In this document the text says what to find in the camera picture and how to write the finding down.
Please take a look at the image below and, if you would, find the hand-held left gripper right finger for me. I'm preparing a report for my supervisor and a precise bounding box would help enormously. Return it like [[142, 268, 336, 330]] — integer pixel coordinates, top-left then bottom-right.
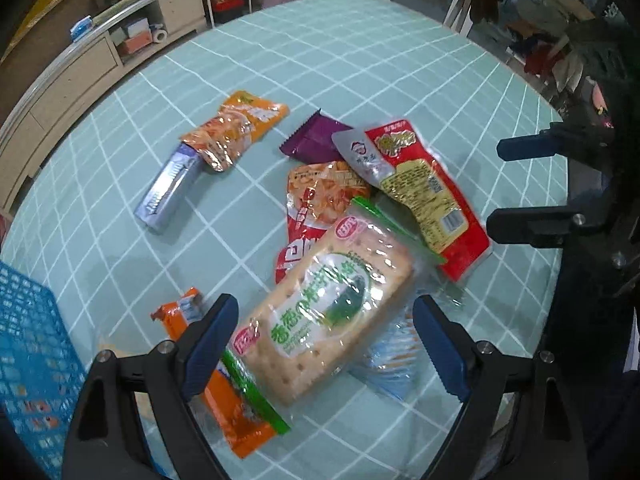
[[412, 294, 588, 480]]

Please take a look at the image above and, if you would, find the orange box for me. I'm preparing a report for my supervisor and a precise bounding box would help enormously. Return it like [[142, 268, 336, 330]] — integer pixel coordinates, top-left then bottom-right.
[[117, 32, 153, 56]]

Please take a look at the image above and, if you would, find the purple snack wrapper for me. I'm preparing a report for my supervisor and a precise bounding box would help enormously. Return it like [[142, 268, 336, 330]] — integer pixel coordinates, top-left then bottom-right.
[[279, 109, 353, 163]]

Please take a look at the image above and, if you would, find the large green cracker pack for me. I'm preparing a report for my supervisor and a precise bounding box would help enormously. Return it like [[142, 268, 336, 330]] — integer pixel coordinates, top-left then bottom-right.
[[220, 197, 448, 436]]

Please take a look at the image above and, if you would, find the purple chewing gum pack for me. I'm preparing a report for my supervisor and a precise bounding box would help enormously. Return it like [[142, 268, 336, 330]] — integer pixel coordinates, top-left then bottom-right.
[[134, 142, 201, 233]]

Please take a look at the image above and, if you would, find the green rolled cloth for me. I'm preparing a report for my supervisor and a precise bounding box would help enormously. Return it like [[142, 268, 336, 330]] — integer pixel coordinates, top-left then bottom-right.
[[92, 0, 148, 28]]

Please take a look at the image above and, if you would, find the blue plastic basket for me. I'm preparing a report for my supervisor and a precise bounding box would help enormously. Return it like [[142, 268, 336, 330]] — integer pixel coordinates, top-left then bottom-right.
[[0, 260, 91, 480]]

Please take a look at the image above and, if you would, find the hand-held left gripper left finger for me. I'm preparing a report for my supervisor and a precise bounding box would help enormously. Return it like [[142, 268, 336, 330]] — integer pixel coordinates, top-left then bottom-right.
[[60, 292, 241, 480]]

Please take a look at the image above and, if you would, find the beige low cabinet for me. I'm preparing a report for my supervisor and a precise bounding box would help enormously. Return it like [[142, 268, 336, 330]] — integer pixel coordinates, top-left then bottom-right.
[[0, 0, 208, 211]]

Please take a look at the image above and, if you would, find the orange wafer packet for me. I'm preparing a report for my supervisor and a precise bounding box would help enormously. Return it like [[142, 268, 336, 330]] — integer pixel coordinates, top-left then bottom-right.
[[150, 287, 276, 460]]

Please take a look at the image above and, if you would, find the teal checked mat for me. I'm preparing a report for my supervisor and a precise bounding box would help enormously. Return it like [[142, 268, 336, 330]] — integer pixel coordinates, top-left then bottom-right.
[[0, 0, 576, 480]]

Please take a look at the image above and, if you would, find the red and orange snack bag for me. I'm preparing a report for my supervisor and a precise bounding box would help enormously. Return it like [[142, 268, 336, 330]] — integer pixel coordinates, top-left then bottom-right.
[[274, 161, 373, 286]]

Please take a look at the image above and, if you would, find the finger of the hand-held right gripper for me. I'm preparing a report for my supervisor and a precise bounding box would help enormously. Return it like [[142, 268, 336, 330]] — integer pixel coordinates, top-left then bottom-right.
[[486, 204, 618, 252], [496, 121, 615, 163]]

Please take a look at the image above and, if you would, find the red and yellow snack packet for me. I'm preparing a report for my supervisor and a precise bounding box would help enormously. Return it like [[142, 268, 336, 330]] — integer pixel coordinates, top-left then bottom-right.
[[331, 120, 492, 282]]

